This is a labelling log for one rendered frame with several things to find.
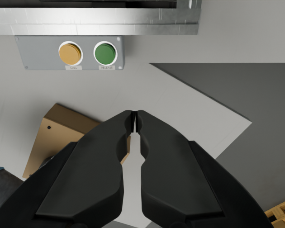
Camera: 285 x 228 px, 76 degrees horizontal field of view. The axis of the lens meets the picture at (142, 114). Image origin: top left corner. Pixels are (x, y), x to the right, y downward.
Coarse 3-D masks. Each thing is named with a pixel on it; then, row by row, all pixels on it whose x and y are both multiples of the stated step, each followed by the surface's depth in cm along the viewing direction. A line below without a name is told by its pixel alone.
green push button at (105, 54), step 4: (100, 44) 36; (104, 44) 35; (108, 44) 36; (96, 48) 36; (100, 48) 36; (104, 48) 36; (108, 48) 36; (112, 48) 36; (96, 52) 36; (100, 52) 36; (104, 52) 36; (108, 52) 36; (112, 52) 36; (96, 56) 36; (100, 56) 36; (104, 56) 36; (108, 56) 36; (112, 56) 36; (100, 60) 37; (104, 60) 37; (108, 60) 37; (112, 60) 37; (104, 64) 37
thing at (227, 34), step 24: (0, 0) 41; (24, 0) 41; (216, 0) 41; (240, 0) 42; (264, 0) 42; (216, 24) 44; (240, 24) 44; (264, 24) 44; (0, 48) 46; (144, 48) 46; (168, 48) 46; (192, 48) 47; (216, 48) 47; (240, 48) 47; (264, 48) 47
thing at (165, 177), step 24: (144, 120) 11; (144, 144) 10; (168, 144) 9; (144, 168) 8; (168, 168) 8; (192, 168) 8; (144, 192) 7; (168, 192) 7; (192, 192) 7; (168, 216) 7; (192, 216) 6
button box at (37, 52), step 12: (24, 36) 35; (36, 36) 35; (48, 36) 35; (60, 36) 35; (72, 36) 36; (84, 36) 36; (96, 36) 36; (108, 36) 36; (120, 36) 36; (24, 48) 36; (36, 48) 36; (48, 48) 37; (84, 48) 37; (120, 48) 37; (24, 60) 38; (36, 60) 38; (48, 60) 38; (60, 60) 38; (84, 60) 38; (96, 60) 38; (120, 60) 38
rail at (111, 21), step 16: (0, 16) 34; (16, 16) 34; (32, 16) 34; (48, 16) 34; (64, 16) 34; (80, 16) 34; (96, 16) 34; (112, 16) 34; (128, 16) 34; (144, 16) 34; (160, 16) 34; (176, 16) 34; (192, 16) 34; (0, 32) 35; (16, 32) 35; (32, 32) 35; (48, 32) 35; (64, 32) 35; (80, 32) 35; (96, 32) 35; (112, 32) 35; (128, 32) 35; (144, 32) 35; (160, 32) 35; (176, 32) 35; (192, 32) 35
